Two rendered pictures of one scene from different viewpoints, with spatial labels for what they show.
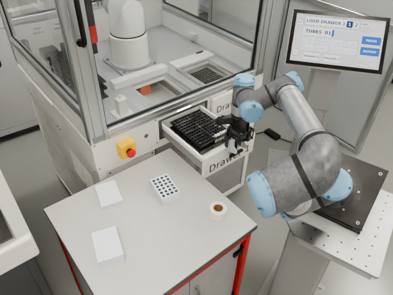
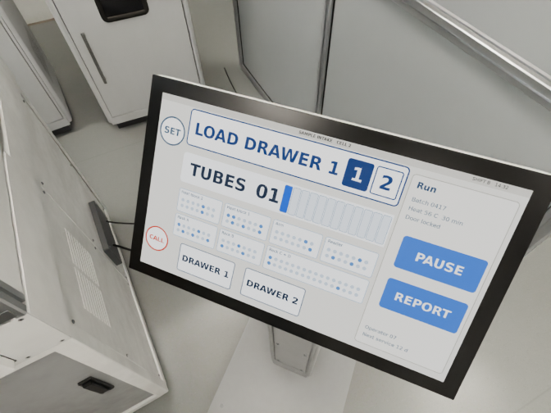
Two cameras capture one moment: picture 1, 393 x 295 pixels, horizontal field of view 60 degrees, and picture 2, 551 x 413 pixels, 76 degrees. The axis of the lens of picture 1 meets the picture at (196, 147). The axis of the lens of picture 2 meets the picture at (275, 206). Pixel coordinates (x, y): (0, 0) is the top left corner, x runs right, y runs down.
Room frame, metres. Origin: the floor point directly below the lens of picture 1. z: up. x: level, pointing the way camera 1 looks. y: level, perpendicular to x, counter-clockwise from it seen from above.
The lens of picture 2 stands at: (1.60, -0.79, 1.50)
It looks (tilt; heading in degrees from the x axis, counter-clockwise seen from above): 55 degrees down; 12
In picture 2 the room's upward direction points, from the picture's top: 2 degrees counter-clockwise
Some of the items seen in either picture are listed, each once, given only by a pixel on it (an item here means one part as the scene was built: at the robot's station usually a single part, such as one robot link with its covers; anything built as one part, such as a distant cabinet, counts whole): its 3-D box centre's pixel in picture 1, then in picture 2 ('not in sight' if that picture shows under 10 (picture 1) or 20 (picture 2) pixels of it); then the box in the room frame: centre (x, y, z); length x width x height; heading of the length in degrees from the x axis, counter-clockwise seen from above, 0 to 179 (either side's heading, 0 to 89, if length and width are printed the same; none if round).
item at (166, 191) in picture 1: (164, 188); not in sight; (0.98, 0.13, 0.78); 0.12 x 0.08 x 0.04; 31
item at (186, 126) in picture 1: (199, 131); not in sight; (1.26, -0.01, 0.87); 0.22 x 0.18 x 0.06; 40
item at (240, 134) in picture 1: (240, 126); not in sight; (1.08, -0.17, 1.04); 0.09 x 0.08 x 0.12; 40
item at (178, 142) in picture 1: (197, 131); not in sight; (1.27, -0.01, 0.86); 0.40 x 0.26 x 0.06; 40
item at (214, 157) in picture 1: (228, 154); not in sight; (1.11, -0.14, 0.87); 0.29 x 0.02 x 0.11; 130
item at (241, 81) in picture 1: (243, 90); not in sight; (1.08, -0.16, 1.20); 0.09 x 0.08 x 0.11; 7
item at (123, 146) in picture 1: (126, 148); not in sight; (1.12, 0.30, 0.88); 0.07 x 0.05 x 0.07; 130
